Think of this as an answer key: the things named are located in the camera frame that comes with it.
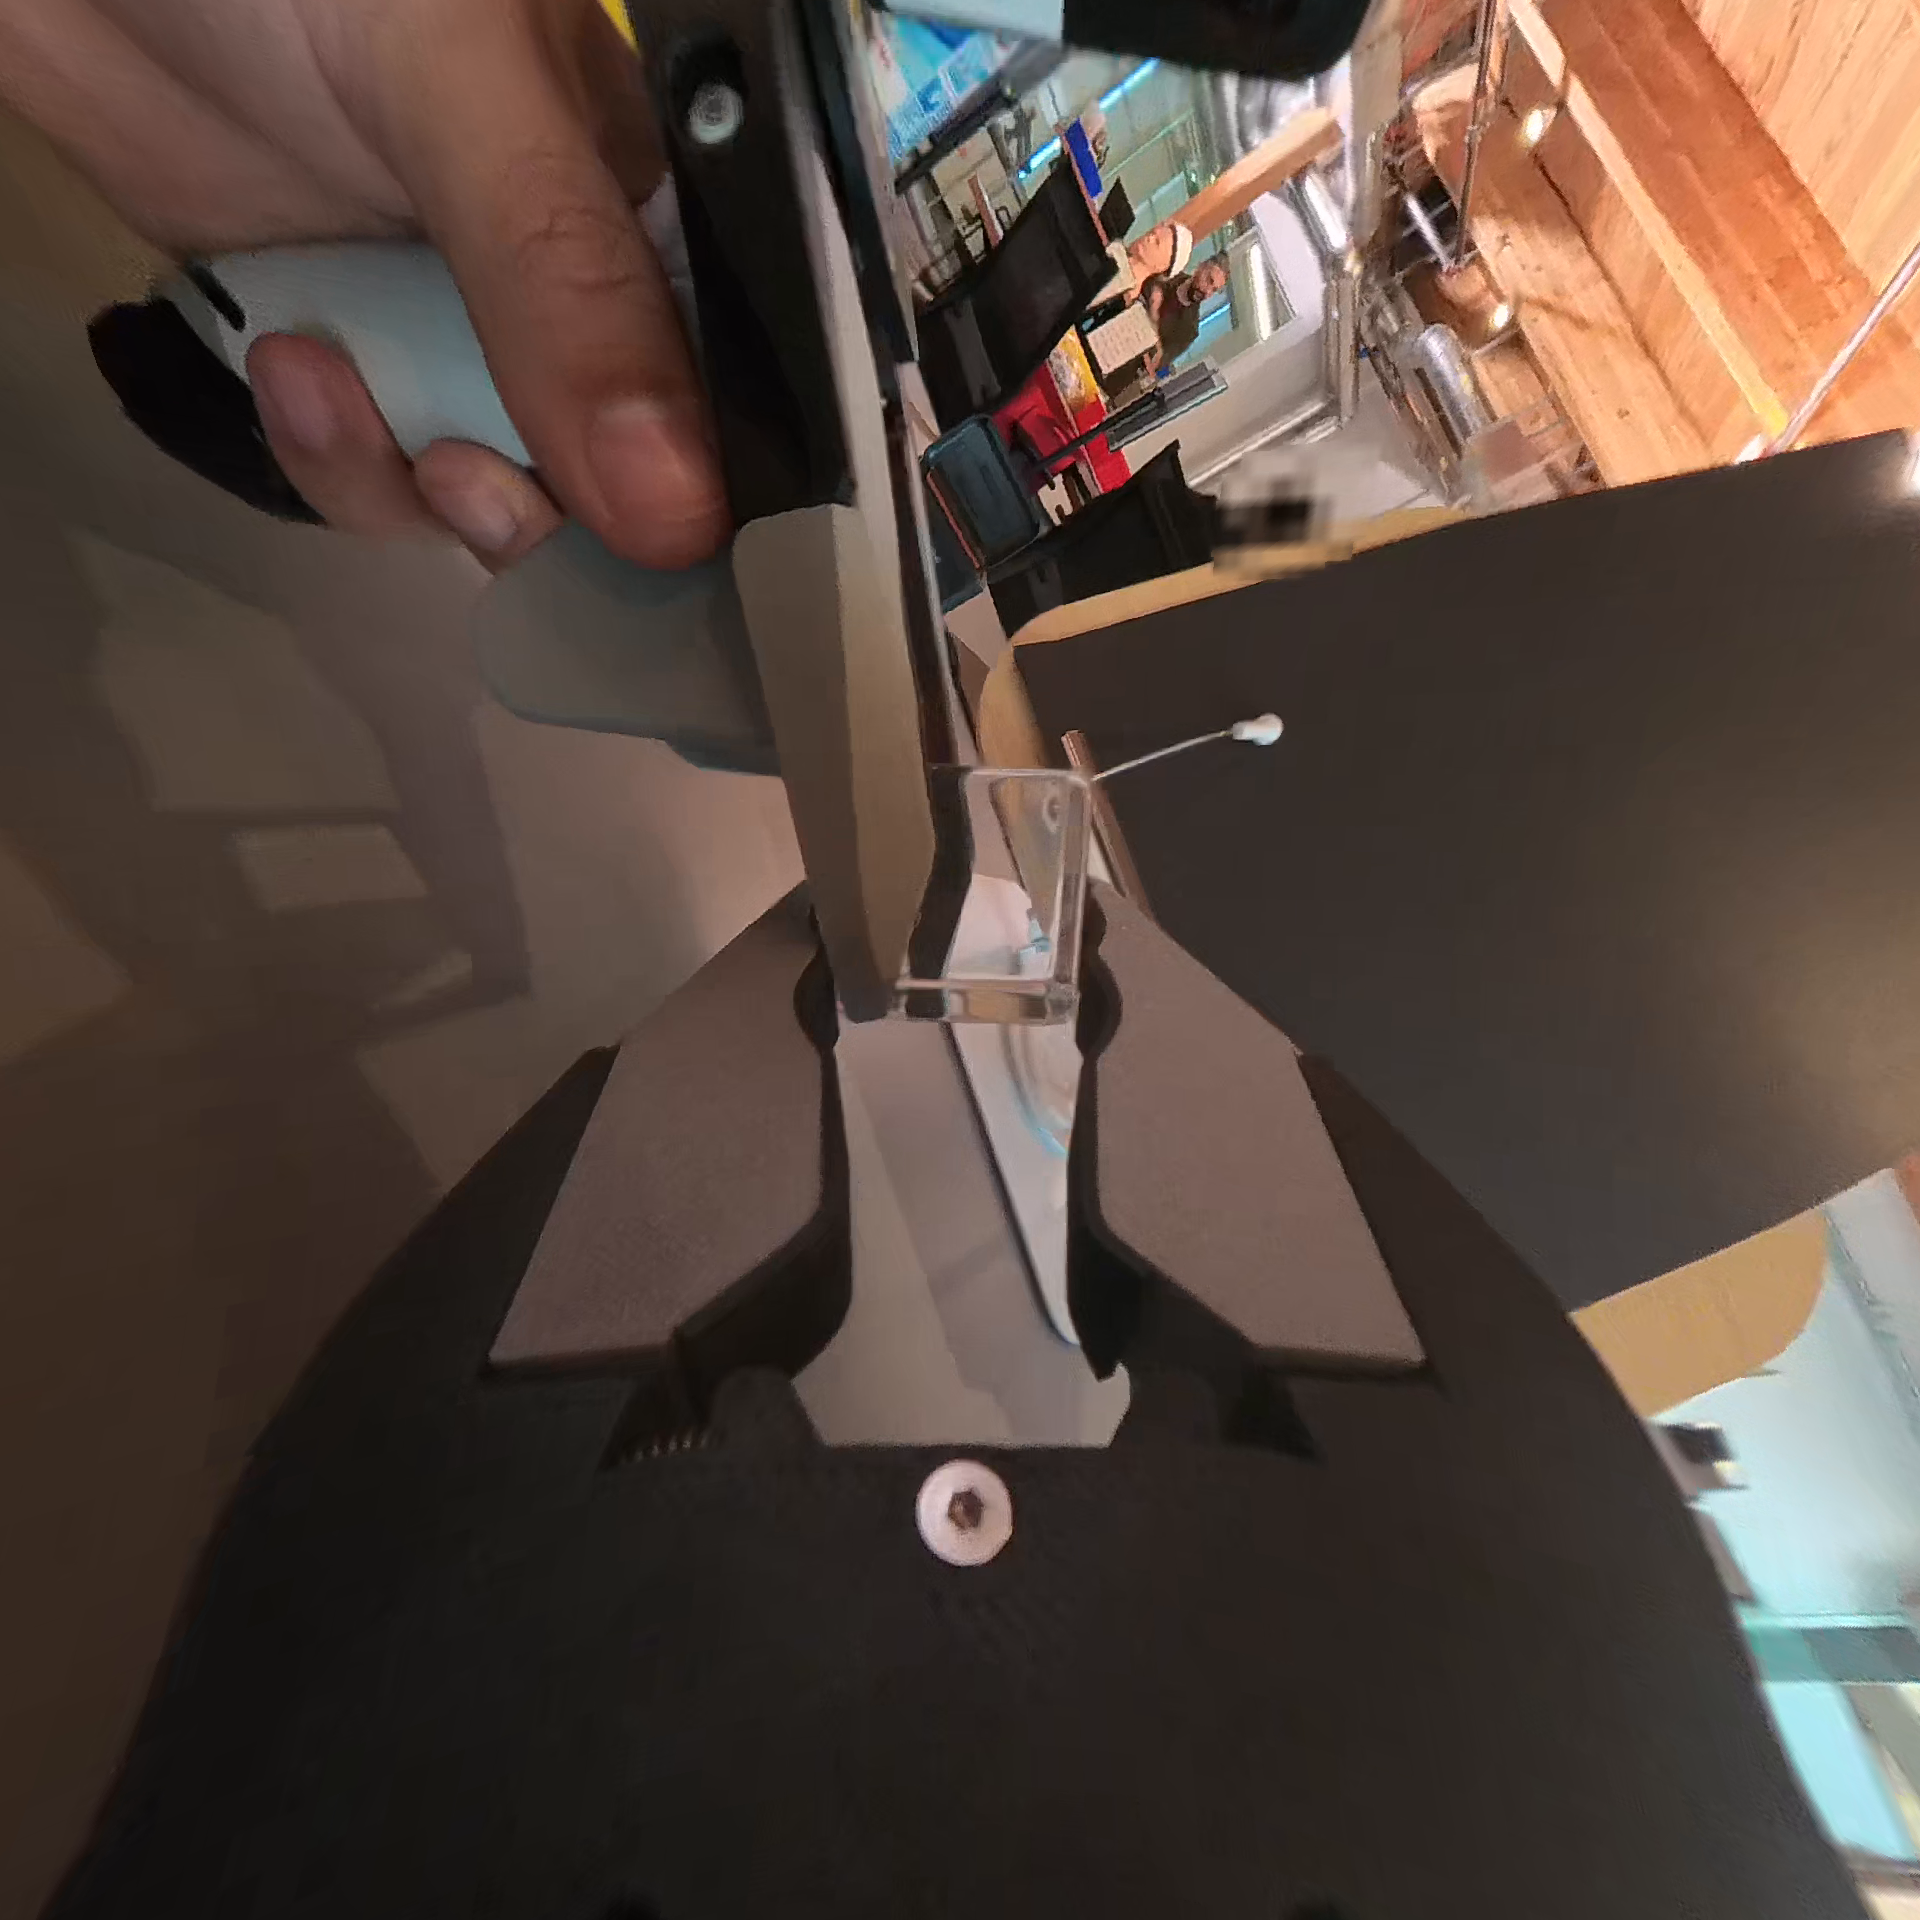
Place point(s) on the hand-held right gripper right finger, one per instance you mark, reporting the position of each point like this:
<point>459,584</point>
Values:
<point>1239,1183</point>

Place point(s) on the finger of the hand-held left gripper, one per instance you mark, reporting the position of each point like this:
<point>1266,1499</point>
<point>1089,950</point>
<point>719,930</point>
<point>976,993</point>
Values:
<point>832,722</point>

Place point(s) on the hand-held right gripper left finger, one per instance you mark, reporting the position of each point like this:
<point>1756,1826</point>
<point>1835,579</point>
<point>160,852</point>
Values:
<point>676,1183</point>

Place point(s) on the clear acrylic cube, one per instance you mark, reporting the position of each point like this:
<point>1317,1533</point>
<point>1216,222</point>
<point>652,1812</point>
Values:
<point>1027,884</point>

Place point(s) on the person's left hand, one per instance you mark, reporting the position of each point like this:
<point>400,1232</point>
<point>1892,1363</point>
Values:
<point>420,120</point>

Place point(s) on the dark grey case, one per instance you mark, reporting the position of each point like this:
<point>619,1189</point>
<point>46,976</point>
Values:
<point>976,503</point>

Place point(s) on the black monitor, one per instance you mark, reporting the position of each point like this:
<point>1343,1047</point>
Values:
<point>1035,279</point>

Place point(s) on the blue poster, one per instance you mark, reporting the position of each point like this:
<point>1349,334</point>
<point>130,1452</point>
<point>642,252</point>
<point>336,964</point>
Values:
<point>943,66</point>

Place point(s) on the red box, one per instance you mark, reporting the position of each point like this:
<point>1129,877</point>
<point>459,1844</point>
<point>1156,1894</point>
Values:
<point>1049,417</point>

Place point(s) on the black crate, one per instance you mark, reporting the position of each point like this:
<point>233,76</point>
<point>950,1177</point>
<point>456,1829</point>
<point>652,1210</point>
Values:
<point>1125,533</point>

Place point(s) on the black board with wooden edge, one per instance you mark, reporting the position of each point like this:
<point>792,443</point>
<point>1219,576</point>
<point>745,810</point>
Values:
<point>1502,840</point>

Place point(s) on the silver ventilation duct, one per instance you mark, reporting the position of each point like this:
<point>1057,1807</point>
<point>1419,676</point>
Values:
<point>1440,374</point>
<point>1322,224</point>

